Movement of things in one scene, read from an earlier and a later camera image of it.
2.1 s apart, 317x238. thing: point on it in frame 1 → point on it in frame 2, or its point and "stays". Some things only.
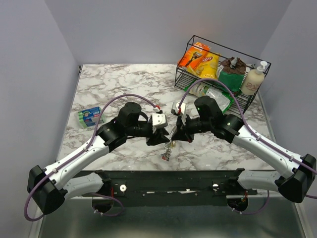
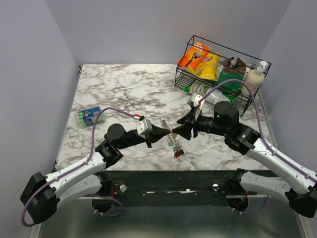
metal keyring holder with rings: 166,156 → 177,151
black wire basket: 236,77 stays
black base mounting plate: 172,187 stays
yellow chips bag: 208,67 stays
